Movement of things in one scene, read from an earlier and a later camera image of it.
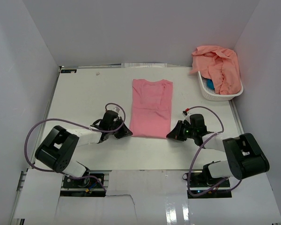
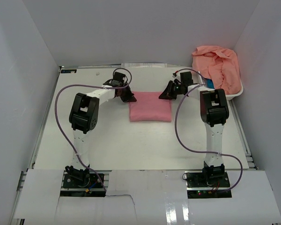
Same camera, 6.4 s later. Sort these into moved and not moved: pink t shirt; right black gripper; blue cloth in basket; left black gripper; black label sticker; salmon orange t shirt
Moved: left black gripper; right black gripper; pink t shirt
Not moved: blue cloth in basket; salmon orange t shirt; black label sticker
